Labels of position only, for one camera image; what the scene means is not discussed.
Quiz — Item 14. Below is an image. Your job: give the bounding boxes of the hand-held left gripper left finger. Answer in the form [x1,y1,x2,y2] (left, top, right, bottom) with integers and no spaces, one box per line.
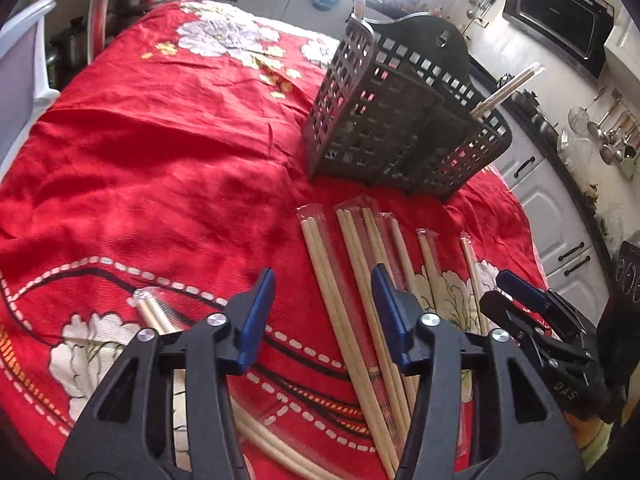
[56,267,278,480]

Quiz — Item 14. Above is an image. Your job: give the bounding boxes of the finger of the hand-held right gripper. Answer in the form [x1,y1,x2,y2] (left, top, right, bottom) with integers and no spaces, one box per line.
[496,269,552,312]
[479,292,532,334]

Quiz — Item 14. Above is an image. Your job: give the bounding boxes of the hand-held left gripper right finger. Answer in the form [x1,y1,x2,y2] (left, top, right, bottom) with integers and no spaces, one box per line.
[370,262,586,480]

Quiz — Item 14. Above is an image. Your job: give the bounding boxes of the wooden chopstick pair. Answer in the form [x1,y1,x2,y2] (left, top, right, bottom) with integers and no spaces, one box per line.
[460,231,493,336]
[470,61,545,117]
[416,228,451,311]
[380,212,421,301]
[132,287,311,480]
[297,203,401,480]
[334,200,418,441]
[360,199,396,281]

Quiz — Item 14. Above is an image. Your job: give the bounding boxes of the dark grey plastic utensil basket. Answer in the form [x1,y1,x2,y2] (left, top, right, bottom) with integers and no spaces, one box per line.
[301,14,513,203]

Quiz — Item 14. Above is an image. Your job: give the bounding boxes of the person's right forearm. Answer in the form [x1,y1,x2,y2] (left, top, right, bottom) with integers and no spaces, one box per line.
[562,407,621,466]

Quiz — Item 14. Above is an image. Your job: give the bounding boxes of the row of hanging kitchen utensils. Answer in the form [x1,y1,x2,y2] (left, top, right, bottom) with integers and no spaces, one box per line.
[567,87,640,178]

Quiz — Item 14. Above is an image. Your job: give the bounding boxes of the hanging steel utensils by window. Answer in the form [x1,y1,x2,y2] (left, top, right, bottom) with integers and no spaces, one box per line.
[467,0,499,20]

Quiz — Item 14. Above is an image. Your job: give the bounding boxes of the white kitchen cabinets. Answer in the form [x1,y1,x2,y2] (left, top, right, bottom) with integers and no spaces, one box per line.
[492,102,618,283]

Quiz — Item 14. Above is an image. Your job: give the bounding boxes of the black panel with round marks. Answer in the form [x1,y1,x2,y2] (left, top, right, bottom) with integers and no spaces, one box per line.
[612,241,640,306]

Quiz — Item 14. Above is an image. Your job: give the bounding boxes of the clear plastic bag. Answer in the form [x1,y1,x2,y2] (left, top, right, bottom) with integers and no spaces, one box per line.
[557,130,596,167]

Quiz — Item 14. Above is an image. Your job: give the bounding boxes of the red floral blanket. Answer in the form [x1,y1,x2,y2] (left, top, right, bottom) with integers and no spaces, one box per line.
[0,0,566,480]

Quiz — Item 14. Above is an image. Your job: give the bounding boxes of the black range hood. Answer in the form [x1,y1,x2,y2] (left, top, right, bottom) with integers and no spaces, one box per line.
[502,0,616,81]

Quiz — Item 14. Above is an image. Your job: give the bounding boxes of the dark cooking pot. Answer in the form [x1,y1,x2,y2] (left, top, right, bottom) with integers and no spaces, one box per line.
[50,17,92,77]

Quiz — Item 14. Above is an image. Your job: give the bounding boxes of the white plastic chair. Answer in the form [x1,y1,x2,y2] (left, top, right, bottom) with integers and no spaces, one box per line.
[0,0,61,161]

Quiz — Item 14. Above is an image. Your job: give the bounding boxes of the chrome pole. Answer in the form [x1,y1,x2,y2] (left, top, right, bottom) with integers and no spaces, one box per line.
[87,0,126,63]

